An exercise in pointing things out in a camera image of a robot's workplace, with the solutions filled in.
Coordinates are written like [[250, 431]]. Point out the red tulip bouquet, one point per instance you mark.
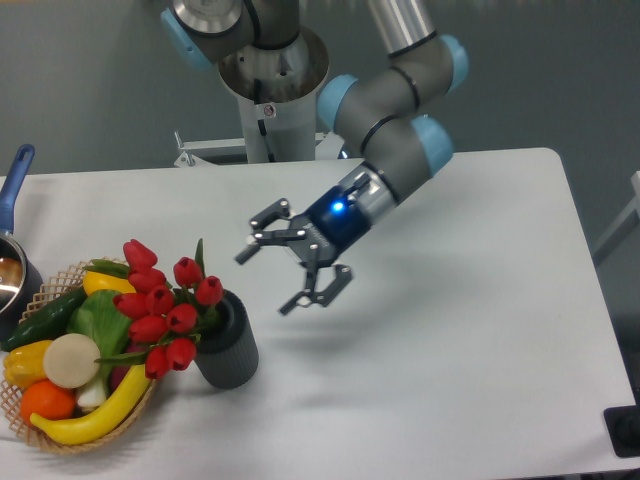
[[168, 318]]

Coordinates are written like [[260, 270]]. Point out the yellow banana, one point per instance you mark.
[[113, 413]]

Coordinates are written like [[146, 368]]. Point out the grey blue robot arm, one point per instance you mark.
[[380, 119]]

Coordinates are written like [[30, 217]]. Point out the blue handled saucepan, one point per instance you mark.
[[20, 280]]

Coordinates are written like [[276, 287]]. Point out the yellow bell pepper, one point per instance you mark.
[[24, 366]]

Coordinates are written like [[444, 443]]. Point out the dark grey ribbed vase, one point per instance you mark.
[[228, 357]]

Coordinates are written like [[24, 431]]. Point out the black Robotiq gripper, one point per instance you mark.
[[334, 222]]

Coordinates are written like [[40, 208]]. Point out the yellow squash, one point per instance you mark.
[[94, 281]]

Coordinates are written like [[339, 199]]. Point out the black device at table edge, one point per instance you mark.
[[623, 428]]

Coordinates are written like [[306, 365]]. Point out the orange fruit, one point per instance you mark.
[[47, 400]]

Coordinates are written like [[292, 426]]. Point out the white metal mounting frame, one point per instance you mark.
[[233, 151]]

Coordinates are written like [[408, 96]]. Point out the green bok choy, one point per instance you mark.
[[99, 319]]

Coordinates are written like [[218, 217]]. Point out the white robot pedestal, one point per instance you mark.
[[276, 92]]

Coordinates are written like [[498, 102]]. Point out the purple sweet potato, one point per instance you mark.
[[119, 372]]

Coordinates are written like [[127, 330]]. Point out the round beige slice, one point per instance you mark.
[[70, 361]]

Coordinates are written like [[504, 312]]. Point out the green cucumber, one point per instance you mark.
[[48, 322]]

